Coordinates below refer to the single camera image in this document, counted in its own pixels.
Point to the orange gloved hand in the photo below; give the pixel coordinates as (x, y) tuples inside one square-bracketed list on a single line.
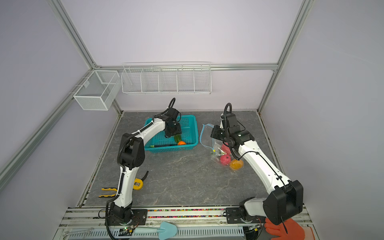
[(288, 230)]

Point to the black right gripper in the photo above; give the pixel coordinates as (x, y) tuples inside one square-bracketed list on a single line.
[(216, 130)]

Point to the pink dragon fruit toy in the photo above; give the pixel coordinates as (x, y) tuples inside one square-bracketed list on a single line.
[(225, 159)]

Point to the red pepper toy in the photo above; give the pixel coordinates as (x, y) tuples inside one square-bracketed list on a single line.
[(225, 149)]

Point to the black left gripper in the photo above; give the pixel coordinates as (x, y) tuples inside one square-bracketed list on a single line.
[(179, 131)]

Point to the white mesh wall box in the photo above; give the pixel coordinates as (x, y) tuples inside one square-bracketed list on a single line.
[(99, 90)]

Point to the clear zip top bag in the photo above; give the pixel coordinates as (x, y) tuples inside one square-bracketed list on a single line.
[(213, 145)]

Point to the white wire wall rack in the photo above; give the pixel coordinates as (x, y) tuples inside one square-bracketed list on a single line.
[(167, 78)]

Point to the yellow handled pliers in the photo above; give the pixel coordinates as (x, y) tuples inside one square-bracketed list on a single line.
[(108, 193)]

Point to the silver wrench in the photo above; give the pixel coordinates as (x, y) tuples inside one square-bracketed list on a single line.
[(82, 234)]

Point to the teal silicone spatula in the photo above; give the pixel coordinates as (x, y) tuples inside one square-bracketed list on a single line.
[(165, 230)]

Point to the dark thin eggplant toy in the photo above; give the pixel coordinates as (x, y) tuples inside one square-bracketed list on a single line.
[(160, 146)]

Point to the yellow tape measure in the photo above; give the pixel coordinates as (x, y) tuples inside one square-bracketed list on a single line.
[(139, 183)]

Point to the teal plastic basket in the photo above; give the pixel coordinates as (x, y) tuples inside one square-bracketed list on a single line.
[(189, 136)]

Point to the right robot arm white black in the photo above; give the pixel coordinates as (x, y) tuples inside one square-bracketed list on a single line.
[(285, 197)]

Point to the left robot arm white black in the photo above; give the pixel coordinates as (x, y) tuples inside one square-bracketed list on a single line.
[(131, 156)]

